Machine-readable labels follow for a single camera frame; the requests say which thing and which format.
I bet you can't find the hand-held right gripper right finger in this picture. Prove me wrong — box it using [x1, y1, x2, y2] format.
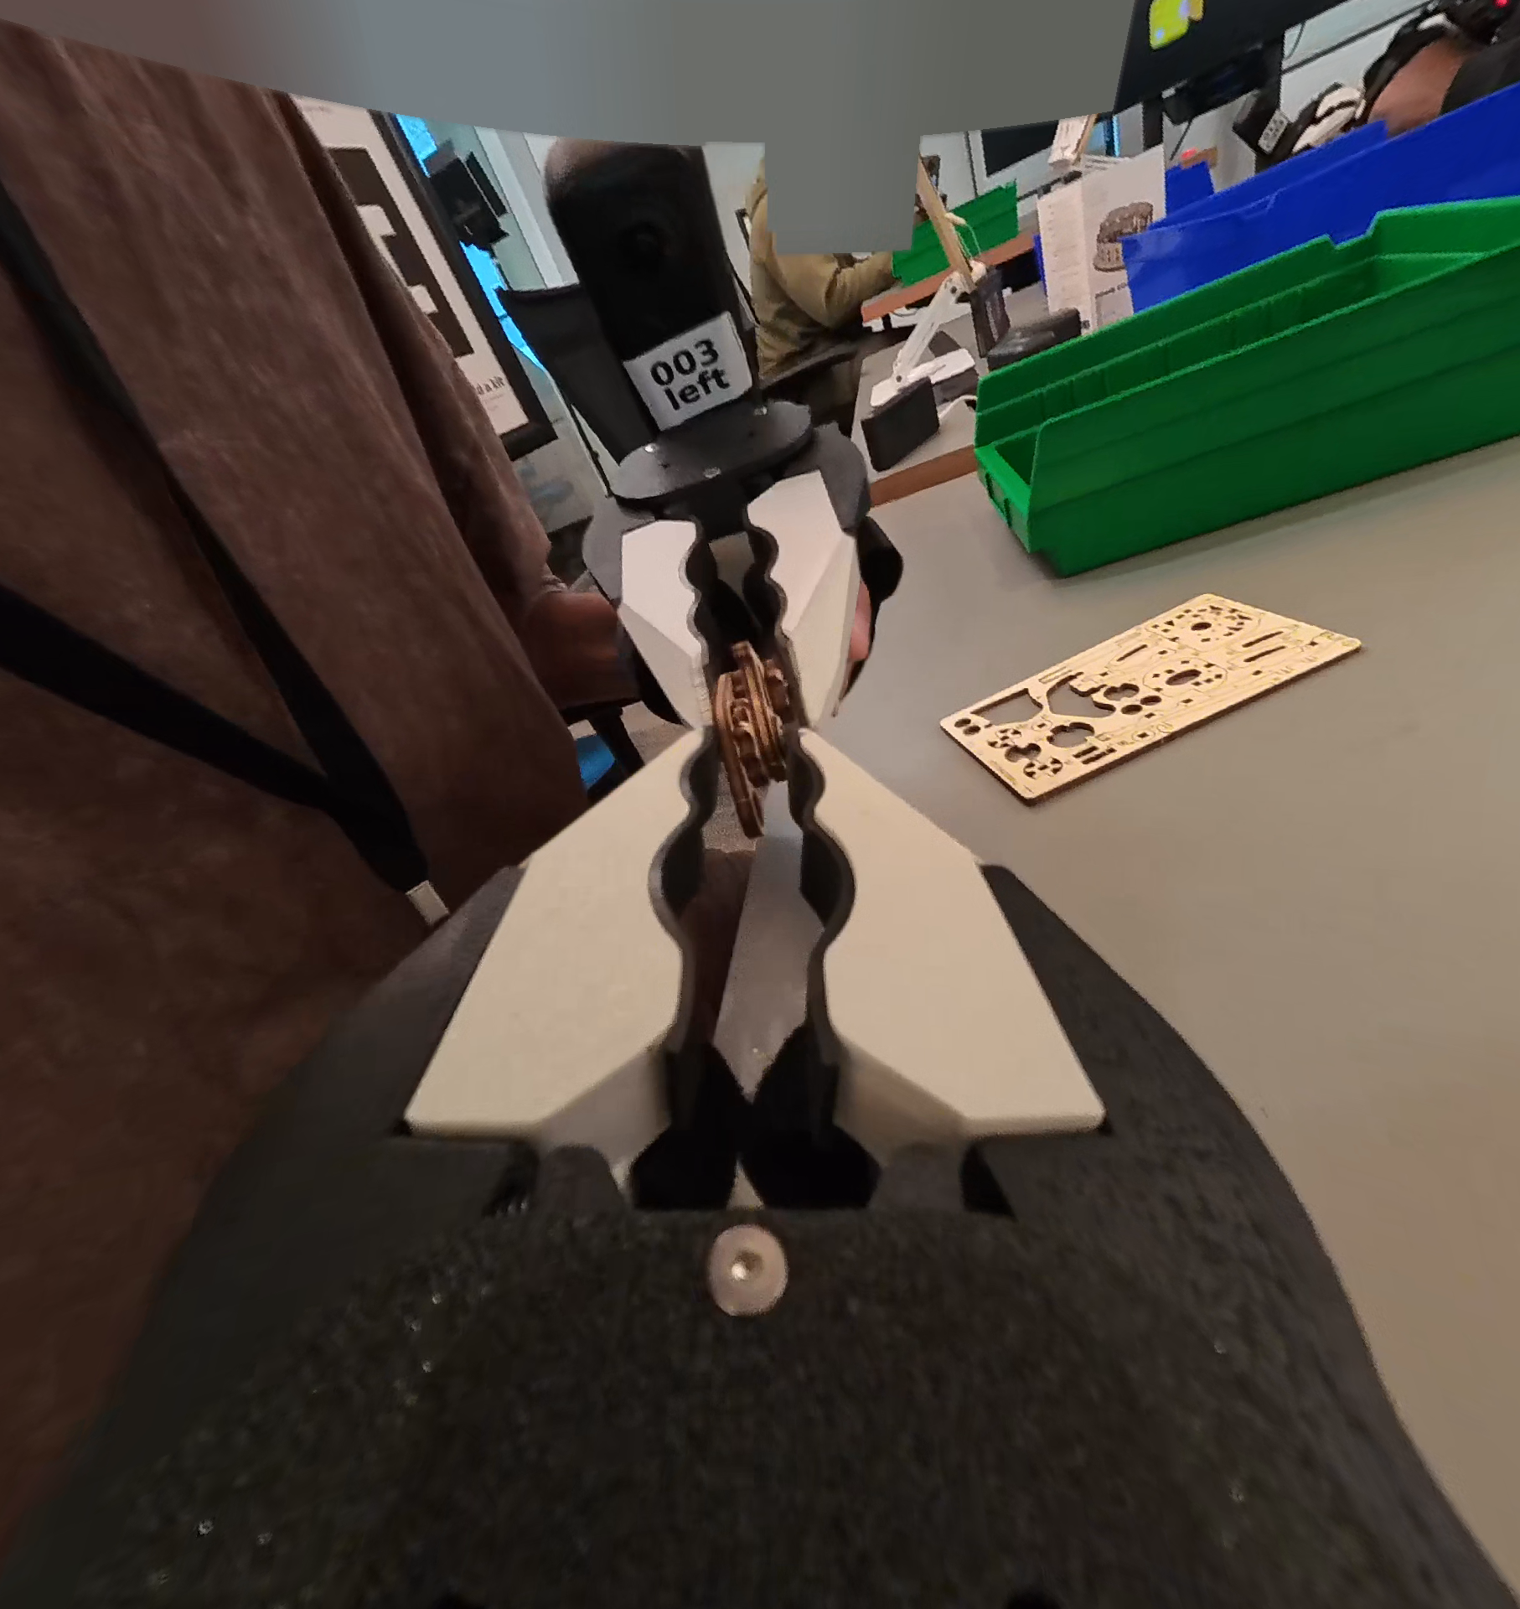
[804, 732, 1105, 1167]

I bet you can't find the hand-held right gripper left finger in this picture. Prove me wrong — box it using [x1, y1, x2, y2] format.
[406, 727, 718, 1153]

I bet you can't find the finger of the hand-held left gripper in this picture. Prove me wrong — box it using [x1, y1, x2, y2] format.
[614, 515, 723, 729]
[748, 470, 861, 734]

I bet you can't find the wooden gear model assembly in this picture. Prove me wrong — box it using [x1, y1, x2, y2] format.
[707, 641, 797, 843]

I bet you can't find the laser-cut wooden parts sheet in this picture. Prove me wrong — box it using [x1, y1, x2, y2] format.
[938, 594, 1362, 806]

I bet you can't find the person's left forearm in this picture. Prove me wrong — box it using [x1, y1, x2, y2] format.
[508, 571, 698, 769]

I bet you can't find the white model kit box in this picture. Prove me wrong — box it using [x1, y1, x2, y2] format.
[1033, 155, 1171, 339]

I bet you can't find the person's left hand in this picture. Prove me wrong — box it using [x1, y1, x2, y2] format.
[839, 578, 884, 708]

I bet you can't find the white stand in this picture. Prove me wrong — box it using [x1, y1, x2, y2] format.
[870, 258, 1003, 410]

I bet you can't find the framed marker sign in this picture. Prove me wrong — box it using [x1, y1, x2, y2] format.
[294, 107, 560, 465]

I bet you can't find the green plastic bin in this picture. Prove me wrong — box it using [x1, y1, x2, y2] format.
[891, 183, 1021, 289]
[972, 190, 1520, 580]

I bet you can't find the person's brown shirt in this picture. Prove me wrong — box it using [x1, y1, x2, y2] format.
[0, 0, 623, 1587]

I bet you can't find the black monitor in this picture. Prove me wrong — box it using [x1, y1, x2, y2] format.
[1112, 0, 1289, 116]

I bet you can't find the blue plastic bin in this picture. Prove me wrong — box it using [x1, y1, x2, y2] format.
[1122, 57, 1520, 331]

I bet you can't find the black lanyard strap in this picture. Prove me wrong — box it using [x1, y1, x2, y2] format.
[0, 107, 453, 932]

